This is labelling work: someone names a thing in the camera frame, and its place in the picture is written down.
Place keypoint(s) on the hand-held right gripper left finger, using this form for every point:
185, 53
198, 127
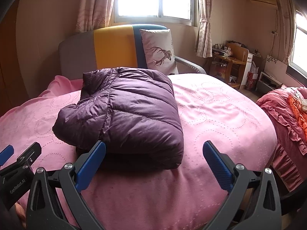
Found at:
90, 166

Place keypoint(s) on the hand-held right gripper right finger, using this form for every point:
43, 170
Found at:
219, 166

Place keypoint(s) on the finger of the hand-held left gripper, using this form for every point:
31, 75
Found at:
6, 154
30, 153

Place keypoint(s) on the purple quilted down jacket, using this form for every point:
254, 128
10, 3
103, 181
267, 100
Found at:
127, 119

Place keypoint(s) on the person's left hand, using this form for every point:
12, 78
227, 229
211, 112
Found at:
21, 212

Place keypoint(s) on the pink bed cover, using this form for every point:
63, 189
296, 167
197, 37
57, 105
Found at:
211, 115

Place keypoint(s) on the red ruffled blanket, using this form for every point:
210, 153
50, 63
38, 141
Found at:
280, 129

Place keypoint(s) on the wooden wardrobe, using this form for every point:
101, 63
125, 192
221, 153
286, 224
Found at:
9, 64

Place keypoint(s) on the red gift bag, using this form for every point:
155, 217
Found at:
252, 81

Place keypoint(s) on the orange cloth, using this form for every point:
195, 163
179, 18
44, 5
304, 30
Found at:
297, 112

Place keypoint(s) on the white low cabinet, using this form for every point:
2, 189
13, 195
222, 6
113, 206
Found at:
268, 82

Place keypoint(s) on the cluttered wooden desk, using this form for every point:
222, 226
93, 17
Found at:
230, 60

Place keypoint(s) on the white leaf print board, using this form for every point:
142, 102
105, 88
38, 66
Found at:
274, 64

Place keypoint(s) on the grey yellow blue headboard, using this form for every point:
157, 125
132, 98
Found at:
112, 48

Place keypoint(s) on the deer print pillow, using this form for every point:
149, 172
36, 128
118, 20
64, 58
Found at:
159, 50

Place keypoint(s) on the pink patterned curtain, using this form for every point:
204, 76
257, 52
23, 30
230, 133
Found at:
286, 28
96, 4
203, 24

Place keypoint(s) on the small side window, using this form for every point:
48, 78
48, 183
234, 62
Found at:
299, 45

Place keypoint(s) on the grey bed rail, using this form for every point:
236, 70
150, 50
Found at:
191, 64

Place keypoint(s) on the wall air conditioner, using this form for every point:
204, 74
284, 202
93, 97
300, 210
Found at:
261, 0

